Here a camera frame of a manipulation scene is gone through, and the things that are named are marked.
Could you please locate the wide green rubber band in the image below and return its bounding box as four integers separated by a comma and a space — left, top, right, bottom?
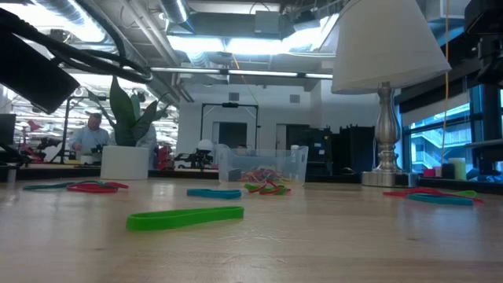
125, 206, 245, 232

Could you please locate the clear plastic bin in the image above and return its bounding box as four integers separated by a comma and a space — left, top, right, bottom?
218, 144, 310, 186

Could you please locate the black cabinet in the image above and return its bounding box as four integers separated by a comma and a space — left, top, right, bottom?
285, 124, 330, 176
340, 124, 376, 174

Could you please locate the long ceiling light bar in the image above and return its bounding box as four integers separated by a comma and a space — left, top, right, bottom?
151, 65, 334, 79

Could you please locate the red machine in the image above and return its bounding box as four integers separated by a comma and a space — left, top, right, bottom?
155, 143, 176, 171

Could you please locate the person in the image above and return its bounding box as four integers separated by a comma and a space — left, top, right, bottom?
68, 112, 115, 164
135, 123, 158, 170

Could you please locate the green plant in white pot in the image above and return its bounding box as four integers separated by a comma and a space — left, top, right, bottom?
86, 76, 174, 181

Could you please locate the white shade silver table lamp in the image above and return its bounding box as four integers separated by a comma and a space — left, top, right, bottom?
331, 0, 452, 188

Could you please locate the pale green cylinder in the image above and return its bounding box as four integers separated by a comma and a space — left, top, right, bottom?
449, 157, 468, 181

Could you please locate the black red background robot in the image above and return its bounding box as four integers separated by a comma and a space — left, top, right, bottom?
21, 119, 68, 164

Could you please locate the black pole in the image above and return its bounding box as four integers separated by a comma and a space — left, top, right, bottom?
481, 84, 503, 176

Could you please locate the black monitor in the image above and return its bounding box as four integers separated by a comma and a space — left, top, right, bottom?
0, 113, 17, 145

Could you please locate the black gantry frame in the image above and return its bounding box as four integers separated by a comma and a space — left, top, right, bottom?
200, 101, 260, 150

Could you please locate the black stand frame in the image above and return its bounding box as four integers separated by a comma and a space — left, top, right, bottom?
62, 95, 113, 164

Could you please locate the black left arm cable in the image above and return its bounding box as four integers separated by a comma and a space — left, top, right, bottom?
0, 0, 153, 84

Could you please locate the black ceiling device yellow cable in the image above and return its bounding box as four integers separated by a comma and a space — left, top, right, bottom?
50, 28, 72, 43

